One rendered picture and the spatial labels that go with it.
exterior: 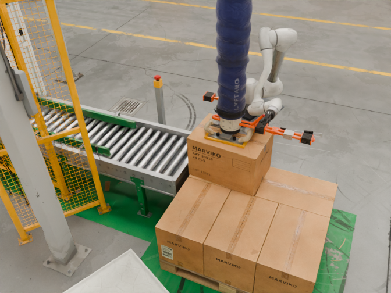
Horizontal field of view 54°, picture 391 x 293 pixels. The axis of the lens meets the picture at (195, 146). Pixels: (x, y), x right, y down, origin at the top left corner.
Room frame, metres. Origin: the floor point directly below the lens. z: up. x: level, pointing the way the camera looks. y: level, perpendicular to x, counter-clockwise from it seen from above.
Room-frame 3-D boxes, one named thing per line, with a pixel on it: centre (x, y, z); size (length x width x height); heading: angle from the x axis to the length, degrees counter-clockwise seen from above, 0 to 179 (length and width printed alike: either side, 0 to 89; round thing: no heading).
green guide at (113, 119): (3.55, 1.30, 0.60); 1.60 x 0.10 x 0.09; 64
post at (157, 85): (3.35, 0.34, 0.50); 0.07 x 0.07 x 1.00; 64
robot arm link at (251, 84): (3.18, -0.55, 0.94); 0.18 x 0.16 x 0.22; 101
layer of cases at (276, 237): (2.09, -0.42, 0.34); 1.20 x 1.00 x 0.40; 64
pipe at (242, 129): (2.51, -0.29, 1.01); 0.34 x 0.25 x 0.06; 63
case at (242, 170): (2.50, -0.29, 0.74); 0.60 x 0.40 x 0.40; 60
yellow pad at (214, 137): (2.43, -0.25, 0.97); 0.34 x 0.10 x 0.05; 63
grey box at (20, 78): (2.15, 1.11, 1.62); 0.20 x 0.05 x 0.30; 64
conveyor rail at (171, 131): (3.45, 0.95, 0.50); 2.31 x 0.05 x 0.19; 64
